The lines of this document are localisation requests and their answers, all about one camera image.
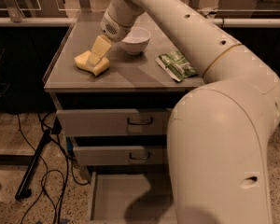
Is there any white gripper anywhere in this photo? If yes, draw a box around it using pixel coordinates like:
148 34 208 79
87 0 144 67

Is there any yellow sponge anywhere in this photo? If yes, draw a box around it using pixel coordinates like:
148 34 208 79
75 50 110 77

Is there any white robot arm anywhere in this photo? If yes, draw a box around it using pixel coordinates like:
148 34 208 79
101 0 280 224

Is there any grey drawer cabinet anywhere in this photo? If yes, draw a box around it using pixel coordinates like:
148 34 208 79
42 10 206 224

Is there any top grey drawer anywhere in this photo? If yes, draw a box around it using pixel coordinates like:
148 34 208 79
57 109 171 136

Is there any grey drawer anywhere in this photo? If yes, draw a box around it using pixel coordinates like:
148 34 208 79
73 146 167 166
87 173 177 224
57 109 171 136

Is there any middle grey drawer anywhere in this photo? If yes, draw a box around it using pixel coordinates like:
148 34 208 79
73 146 167 166

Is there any bottom grey drawer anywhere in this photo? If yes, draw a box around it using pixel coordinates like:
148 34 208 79
87 173 177 224

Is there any white ceramic bowl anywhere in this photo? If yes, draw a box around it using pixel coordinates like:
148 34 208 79
120 27 151 55

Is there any green snack bag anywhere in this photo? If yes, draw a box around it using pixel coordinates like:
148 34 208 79
156 50 197 82

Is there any black bar on floor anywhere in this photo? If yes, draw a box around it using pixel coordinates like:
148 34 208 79
15 129 50 201

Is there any white rail left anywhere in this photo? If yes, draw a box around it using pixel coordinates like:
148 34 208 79
0 18 76 27

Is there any white rail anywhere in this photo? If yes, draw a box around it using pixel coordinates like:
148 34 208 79
0 18 76 27
209 19 280 28

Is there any white rail right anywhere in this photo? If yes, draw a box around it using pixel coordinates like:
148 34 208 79
209 19 280 28

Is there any black floor cable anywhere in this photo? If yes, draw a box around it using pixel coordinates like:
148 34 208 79
17 111 91 224

